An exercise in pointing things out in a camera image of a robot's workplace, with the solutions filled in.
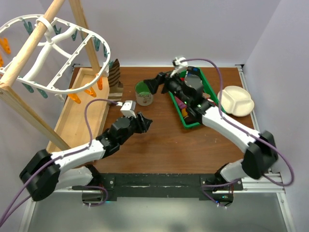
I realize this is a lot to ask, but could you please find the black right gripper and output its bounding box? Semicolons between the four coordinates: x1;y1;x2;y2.
143;68;191;106

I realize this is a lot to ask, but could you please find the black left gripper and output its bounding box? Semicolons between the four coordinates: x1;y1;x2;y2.
118;112;152;145

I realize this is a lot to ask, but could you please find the black blue logo sock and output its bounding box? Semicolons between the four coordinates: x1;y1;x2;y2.
187;66;201;77

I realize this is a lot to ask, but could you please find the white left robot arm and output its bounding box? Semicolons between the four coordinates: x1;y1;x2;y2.
19;112;153;202

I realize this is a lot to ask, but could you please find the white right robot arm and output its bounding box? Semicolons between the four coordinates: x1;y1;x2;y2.
144;72;278;190

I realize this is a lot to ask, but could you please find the white oval sock hanger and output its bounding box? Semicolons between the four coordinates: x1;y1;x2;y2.
0;14;112;104

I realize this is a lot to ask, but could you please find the green ceramic mug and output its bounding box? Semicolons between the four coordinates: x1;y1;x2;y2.
135;81;153;106

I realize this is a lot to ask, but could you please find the green plastic tray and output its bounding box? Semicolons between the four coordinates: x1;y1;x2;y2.
169;68;219;129

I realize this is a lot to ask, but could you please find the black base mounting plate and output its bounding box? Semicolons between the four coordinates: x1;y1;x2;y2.
71;172;242;206

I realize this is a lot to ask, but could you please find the cream divided plate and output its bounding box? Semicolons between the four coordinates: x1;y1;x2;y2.
217;86;254;117

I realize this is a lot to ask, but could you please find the wooden drying rack frame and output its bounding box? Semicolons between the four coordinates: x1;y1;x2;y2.
0;0;111;150

